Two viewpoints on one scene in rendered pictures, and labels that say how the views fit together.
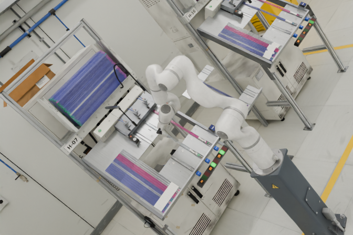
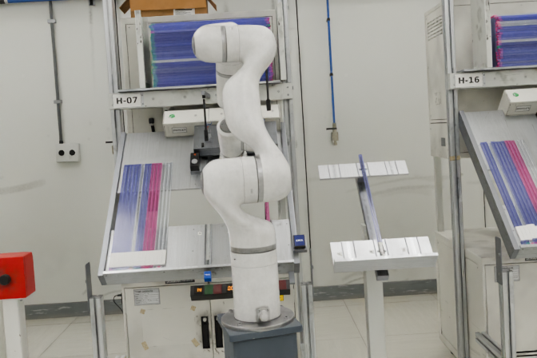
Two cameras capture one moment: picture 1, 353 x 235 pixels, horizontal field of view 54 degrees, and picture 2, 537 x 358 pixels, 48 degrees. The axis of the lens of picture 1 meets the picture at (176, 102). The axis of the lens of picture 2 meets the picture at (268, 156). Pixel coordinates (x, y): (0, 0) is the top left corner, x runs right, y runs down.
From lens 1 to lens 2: 1.15 m
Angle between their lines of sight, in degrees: 30
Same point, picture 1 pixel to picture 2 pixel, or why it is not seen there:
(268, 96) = (493, 326)
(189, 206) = (187, 338)
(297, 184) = not seen: outside the picture
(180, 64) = (248, 34)
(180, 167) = (200, 246)
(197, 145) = not seen: hidden behind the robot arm
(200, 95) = (229, 98)
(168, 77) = (208, 33)
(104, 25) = (385, 53)
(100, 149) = (152, 141)
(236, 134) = (216, 195)
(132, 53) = (393, 123)
